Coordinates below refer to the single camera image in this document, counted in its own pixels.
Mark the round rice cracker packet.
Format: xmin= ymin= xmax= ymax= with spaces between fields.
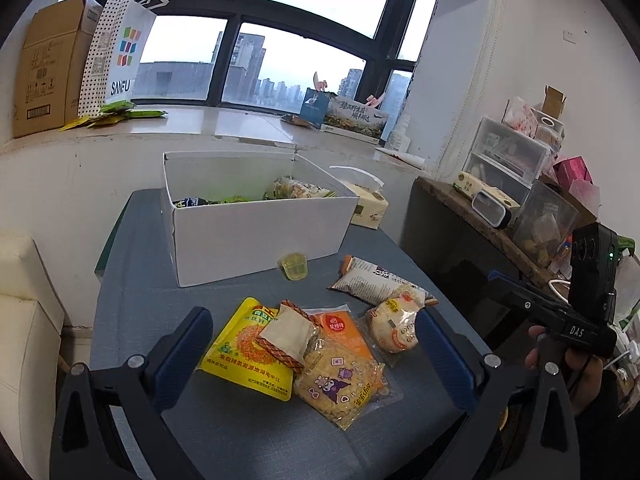
xmin=366 ymin=296 xmax=421 ymax=354

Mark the white brown snack bag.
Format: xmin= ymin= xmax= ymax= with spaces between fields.
xmin=330 ymin=255 xmax=438 ymax=307

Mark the beige orange-trim snack packet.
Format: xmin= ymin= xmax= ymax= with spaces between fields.
xmin=255 ymin=300 xmax=320 ymax=374

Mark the black snack packet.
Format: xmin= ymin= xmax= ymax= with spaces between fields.
xmin=174 ymin=196 xmax=212 ymax=208

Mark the green white snack packet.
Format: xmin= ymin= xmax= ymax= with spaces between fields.
xmin=209 ymin=195 xmax=265 ymax=205

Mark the long biscuit packet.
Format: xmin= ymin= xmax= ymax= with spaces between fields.
xmin=262 ymin=177 xmax=337 ymax=200

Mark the person's right hand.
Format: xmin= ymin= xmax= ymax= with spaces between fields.
xmin=524 ymin=325 xmax=603 ymax=415

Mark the clear acrylic container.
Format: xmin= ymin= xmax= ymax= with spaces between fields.
xmin=512 ymin=180 xmax=579 ymax=269

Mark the cream sofa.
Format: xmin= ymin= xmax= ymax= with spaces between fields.
xmin=1 ymin=230 xmax=65 ymax=479

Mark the small white speaker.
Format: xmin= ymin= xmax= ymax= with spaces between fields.
xmin=471 ymin=190 xmax=512 ymax=230

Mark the pink box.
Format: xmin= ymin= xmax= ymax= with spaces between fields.
xmin=552 ymin=156 xmax=601 ymax=217

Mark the yellow sunflower seed packet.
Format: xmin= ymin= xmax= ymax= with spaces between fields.
xmin=198 ymin=297 xmax=294 ymax=402

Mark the wooden side shelf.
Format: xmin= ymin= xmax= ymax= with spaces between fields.
xmin=399 ymin=177 xmax=555 ymax=289

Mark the clear yellow cracker packet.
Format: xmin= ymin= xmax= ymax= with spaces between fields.
xmin=293 ymin=332 xmax=404 ymax=430

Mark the clear plastic drawer unit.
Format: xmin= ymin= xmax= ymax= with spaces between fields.
xmin=462 ymin=117 xmax=551 ymax=204

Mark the orange snack packet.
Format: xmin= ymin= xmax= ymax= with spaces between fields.
xmin=305 ymin=304 xmax=373 ymax=359

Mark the white storage box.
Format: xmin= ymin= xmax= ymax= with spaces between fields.
xmin=162 ymin=148 xmax=358 ymax=287

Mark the white lotion bottle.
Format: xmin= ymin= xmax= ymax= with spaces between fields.
xmin=385 ymin=113 xmax=411 ymax=153

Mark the yellow jelly cup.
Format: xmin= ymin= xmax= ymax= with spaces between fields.
xmin=279 ymin=252 xmax=308 ymax=282

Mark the green yellow packets pile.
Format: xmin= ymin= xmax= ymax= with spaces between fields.
xmin=60 ymin=101 xmax=167 ymax=131

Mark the blue gift bag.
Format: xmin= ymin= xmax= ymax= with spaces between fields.
xmin=298 ymin=88 xmax=331 ymax=129

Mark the brown cardboard box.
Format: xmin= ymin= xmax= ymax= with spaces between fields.
xmin=13 ymin=0 xmax=102 ymax=138

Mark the white SANFU paper bag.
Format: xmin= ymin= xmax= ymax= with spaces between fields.
xmin=78 ymin=0 xmax=169 ymax=117

